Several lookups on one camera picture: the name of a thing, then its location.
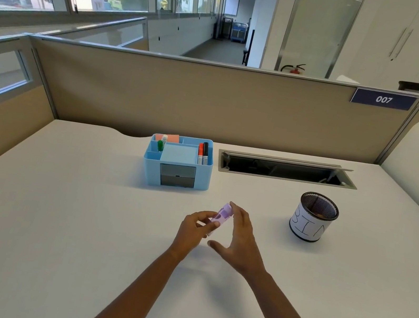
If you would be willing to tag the blue number sign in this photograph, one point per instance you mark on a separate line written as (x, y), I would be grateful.
(383, 99)

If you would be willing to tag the black marker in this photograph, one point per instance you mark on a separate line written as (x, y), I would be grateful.
(205, 153)

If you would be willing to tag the white cabinet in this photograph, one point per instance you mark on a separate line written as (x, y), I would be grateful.
(413, 42)

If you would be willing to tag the beige desk partition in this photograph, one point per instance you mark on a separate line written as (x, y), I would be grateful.
(211, 103)

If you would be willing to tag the blue note pad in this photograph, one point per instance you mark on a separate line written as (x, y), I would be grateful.
(179, 154)

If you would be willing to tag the red fire extinguisher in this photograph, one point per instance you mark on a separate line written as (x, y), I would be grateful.
(293, 68)

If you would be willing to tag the purple glue stick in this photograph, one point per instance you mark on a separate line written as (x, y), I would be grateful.
(220, 217)

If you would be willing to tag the person's left thumb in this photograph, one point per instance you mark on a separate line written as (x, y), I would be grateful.
(206, 216)

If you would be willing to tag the person's left hand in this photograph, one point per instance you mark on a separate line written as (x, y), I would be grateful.
(190, 236)

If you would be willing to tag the person's right hand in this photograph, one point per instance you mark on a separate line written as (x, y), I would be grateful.
(241, 248)

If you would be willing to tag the blue desk organizer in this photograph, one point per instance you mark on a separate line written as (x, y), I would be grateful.
(178, 163)

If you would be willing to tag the person's left forearm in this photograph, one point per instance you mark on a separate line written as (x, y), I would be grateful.
(136, 293)

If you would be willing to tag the frosted glass door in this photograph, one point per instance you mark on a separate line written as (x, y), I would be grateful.
(319, 29)

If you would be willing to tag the person's right thumb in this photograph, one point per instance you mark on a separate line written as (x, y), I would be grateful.
(218, 247)

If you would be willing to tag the black mesh pen cup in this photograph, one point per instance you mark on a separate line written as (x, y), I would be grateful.
(313, 217)

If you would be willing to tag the orange sticky note pad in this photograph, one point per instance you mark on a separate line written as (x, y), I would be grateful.
(171, 138)

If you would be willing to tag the red marker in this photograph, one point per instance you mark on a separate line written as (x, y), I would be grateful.
(200, 153)

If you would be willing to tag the blue cart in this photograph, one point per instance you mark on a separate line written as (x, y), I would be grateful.
(239, 32)

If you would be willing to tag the green marker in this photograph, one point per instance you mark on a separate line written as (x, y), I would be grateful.
(161, 144)

